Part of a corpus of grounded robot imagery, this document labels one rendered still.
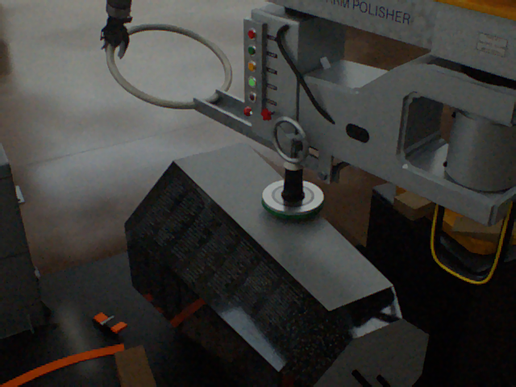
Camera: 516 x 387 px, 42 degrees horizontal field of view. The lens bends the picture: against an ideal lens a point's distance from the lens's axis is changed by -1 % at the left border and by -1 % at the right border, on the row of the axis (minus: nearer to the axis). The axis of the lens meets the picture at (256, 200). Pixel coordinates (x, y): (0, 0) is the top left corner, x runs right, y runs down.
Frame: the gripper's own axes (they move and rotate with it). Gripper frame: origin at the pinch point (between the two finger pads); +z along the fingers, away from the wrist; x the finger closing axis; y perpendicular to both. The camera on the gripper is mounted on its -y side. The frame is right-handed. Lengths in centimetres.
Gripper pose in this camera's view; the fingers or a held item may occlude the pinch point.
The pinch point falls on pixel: (114, 52)
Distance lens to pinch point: 273.5
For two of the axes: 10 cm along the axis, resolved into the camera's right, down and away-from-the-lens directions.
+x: 9.2, 4.0, -0.2
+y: -3.0, 6.7, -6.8
